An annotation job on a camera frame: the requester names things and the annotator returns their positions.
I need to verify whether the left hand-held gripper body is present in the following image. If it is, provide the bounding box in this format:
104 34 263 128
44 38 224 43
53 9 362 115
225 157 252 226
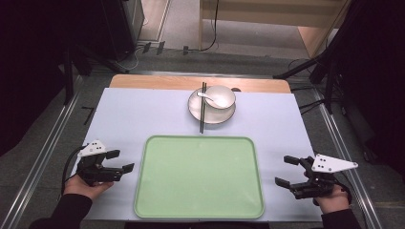
75 139 125 187

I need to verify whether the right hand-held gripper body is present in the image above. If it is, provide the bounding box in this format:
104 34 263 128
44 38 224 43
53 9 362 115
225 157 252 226
289 154 358 200

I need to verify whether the person's left hand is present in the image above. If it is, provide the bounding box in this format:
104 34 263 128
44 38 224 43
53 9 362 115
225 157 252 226
63 174 115 201

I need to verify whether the person's right hand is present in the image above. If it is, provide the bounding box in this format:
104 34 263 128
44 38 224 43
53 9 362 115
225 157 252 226
312 187 351 215

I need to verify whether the pale table mat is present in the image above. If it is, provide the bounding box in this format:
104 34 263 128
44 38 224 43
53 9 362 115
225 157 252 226
71 87 323 223

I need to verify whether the green plastic tray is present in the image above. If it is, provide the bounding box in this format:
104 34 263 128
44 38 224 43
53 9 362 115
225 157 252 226
133 135 266 220

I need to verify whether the black chopstick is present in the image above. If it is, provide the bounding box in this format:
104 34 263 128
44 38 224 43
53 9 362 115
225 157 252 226
202 81 208 134
199 81 205 135

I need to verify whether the beige ceramic plate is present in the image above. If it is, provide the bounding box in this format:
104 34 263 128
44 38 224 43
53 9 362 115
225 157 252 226
187 87 238 125

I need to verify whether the black metal stand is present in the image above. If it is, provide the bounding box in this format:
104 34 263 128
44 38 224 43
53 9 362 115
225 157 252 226
62 41 122 107

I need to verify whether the white ceramic spoon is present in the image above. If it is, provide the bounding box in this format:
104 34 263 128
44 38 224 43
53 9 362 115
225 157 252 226
196 91 231 109

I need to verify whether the white ceramic bowl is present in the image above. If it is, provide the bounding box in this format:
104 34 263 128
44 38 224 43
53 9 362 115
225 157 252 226
204 84 237 111

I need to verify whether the black tripod stand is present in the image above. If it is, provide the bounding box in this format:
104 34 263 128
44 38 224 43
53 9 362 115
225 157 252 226
272 0 354 115

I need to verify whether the dark curtain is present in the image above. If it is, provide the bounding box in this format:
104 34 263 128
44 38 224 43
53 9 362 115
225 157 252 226
330 0 405 177
0 0 104 157

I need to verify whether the black cabinet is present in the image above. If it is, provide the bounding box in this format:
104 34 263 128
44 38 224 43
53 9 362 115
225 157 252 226
98 0 145 62

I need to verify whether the light wooden furniture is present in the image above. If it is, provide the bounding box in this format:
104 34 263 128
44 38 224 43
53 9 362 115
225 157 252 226
198 0 352 59

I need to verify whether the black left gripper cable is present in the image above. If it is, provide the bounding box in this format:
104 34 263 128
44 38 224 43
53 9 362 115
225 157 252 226
60 143 89 197

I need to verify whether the metal floor rail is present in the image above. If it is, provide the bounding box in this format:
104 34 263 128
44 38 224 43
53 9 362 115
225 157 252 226
312 88 384 229
0 91 81 229

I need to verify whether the thin black floor cable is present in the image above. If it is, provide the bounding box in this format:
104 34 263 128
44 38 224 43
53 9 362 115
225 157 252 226
298 98 327 116

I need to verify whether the white floor cable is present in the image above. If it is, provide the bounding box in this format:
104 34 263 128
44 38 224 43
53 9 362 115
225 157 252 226
114 44 145 72

